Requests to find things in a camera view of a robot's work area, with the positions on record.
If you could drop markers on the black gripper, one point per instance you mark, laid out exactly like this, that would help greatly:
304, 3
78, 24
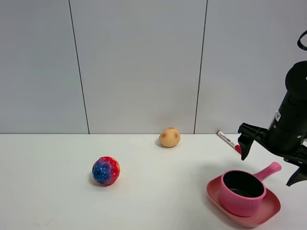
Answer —
287, 132

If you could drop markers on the pink saucepan with handle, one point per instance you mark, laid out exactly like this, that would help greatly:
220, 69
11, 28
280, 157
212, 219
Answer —
242, 193

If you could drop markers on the red white marker pen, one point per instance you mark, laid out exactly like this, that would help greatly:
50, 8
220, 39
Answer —
234, 145

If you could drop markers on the pink rectangular plate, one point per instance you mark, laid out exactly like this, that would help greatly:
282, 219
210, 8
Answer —
270, 206

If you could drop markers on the beige potato toy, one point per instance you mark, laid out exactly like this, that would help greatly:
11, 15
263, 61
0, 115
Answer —
170, 137

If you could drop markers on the multicolour dotted ball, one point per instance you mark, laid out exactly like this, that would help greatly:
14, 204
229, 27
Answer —
106, 170

